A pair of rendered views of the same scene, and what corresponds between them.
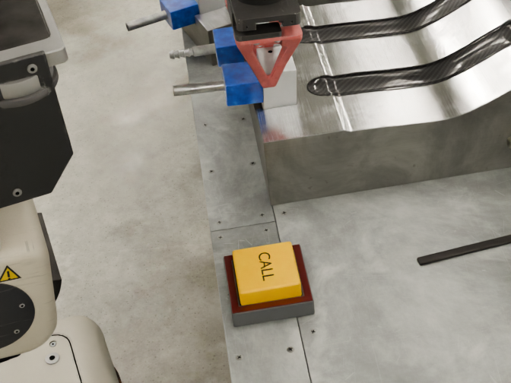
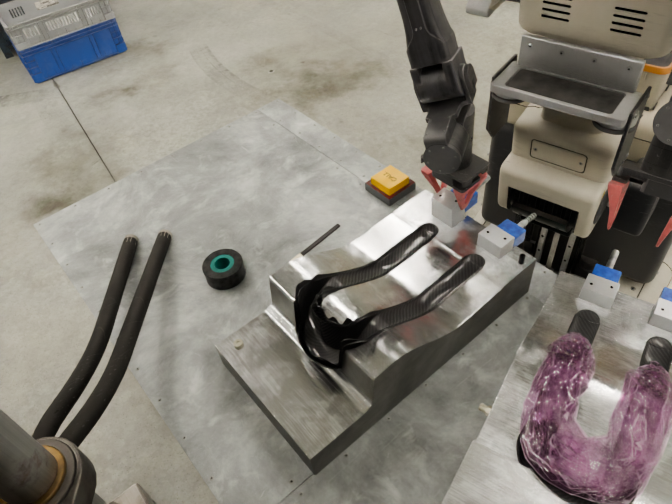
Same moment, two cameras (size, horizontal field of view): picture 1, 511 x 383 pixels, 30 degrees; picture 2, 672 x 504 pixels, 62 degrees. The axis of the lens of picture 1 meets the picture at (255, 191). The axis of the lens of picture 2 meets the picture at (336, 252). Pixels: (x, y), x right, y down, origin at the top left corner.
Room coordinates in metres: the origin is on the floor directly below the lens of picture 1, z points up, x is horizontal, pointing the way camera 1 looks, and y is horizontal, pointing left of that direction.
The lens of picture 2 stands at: (1.38, -0.60, 1.62)
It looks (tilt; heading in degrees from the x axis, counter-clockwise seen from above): 47 degrees down; 149
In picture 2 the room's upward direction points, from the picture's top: 8 degrees counter-clockwise
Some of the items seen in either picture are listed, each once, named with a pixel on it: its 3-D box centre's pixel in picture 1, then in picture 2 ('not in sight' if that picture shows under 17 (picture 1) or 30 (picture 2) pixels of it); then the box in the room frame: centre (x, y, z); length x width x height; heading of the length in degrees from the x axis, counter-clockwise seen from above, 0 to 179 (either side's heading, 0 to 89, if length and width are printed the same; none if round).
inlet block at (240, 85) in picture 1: (233, 83); (465, 195); (0.86, 0.01, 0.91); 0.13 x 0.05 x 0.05; 93
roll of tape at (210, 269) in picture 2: not in sight; (224, 269); (0.62, -0.41, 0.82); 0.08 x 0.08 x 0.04
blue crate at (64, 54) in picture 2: not in sight; (67, 40); (-2.44, -0.05, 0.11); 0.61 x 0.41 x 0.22; 86
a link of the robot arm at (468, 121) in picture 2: not in sight; (455, 123); (0.86, -0.04, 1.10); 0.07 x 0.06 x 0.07; 122
